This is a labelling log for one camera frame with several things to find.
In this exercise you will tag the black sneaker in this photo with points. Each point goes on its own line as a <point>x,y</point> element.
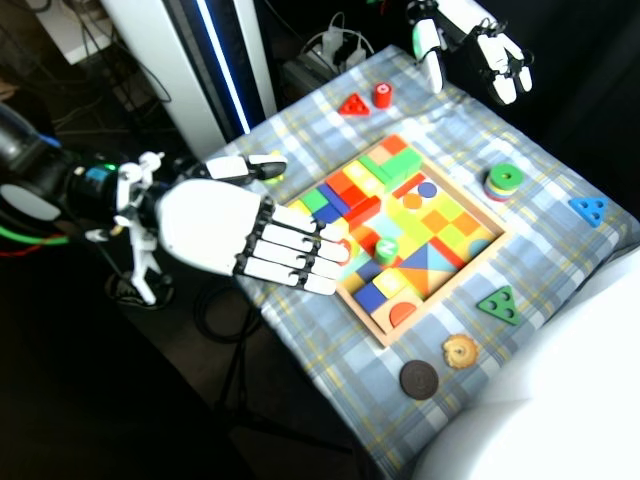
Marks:
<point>120,290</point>

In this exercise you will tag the white column with blue light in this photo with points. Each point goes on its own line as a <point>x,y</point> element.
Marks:
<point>150,50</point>

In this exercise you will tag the yellow triangle block three holes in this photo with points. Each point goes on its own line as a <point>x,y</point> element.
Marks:
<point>274,181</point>

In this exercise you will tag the red cylinder block with Q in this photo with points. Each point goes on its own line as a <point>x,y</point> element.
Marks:
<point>381,100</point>

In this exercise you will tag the white power strip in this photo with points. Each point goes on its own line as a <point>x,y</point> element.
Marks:
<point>332,45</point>

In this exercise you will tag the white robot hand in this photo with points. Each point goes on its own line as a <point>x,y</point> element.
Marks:
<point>210,225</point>
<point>495,50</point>

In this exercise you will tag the grey box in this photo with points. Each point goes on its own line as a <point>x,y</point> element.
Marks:
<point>305,75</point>

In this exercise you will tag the blue plaid cloth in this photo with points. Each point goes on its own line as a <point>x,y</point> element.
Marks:
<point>350,390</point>

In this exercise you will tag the large bright white cover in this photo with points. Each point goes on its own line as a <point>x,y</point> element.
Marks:
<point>575,400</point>

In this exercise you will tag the wooden tray with printed shapes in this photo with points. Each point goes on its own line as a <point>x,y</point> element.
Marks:
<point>450,225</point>

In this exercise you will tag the white box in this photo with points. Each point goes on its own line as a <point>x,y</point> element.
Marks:
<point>75,40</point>

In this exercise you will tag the dark brown toy cookie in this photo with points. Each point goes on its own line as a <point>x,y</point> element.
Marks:
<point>419,380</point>

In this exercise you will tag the green triangle block three holes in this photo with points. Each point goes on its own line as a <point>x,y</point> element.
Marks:
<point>501,304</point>

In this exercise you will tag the tan toy cookie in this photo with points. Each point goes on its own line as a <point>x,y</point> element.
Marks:
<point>450,345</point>

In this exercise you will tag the blue triangle block three holes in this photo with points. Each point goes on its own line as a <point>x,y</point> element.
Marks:
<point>590,209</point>

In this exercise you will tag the red triangle block three holes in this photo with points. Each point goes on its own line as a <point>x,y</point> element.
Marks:
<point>350,109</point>

